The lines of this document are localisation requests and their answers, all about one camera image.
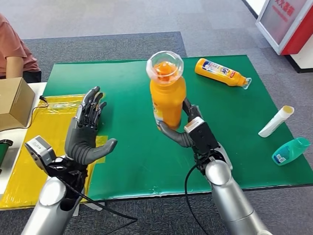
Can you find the white plinth with black base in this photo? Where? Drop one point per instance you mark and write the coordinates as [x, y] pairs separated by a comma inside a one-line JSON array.
[[303, 58]]

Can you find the brown cardboard box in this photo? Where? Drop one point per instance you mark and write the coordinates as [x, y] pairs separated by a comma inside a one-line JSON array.
[[13, 102]]

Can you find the green and black container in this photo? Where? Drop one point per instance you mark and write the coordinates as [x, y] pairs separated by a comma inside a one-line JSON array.
[[4, 150]]

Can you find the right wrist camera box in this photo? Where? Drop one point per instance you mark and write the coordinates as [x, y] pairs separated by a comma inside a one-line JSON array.
[[203, 136]]

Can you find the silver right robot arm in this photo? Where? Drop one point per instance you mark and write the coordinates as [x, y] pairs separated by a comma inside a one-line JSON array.
[[232, 198]]

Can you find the white tube with yellow cap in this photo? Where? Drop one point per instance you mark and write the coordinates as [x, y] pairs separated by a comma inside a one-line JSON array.
[[274, 122]]

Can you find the red and white sign stand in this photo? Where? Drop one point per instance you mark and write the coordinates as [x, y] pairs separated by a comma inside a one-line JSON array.
[[286, 24]]

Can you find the green table mat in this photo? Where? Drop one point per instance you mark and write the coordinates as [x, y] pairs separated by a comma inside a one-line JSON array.
[[132, 107]]

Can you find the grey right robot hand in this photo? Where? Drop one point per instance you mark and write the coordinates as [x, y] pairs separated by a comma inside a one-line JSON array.
[[177, 136]]

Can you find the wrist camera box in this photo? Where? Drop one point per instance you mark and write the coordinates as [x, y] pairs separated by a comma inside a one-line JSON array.
[[203, 136], [40, 151]]

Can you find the teal plastic bottle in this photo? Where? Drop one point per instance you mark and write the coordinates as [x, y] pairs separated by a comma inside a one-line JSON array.
[[289, 151]]

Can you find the orange bottle with clear cap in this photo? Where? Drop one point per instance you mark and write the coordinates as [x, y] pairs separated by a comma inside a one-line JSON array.
[[168, 97], [219, 72]]

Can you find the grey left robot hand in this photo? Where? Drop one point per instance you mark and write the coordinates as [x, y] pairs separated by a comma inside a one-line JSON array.
[[81, 142]]

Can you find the person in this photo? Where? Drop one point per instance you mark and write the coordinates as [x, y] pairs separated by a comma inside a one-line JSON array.
[[14, 52]]

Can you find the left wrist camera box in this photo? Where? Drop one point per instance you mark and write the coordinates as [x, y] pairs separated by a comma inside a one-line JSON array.
[[40, 151]]

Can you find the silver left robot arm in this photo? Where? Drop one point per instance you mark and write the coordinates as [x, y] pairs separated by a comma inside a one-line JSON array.
[[52, 204]]

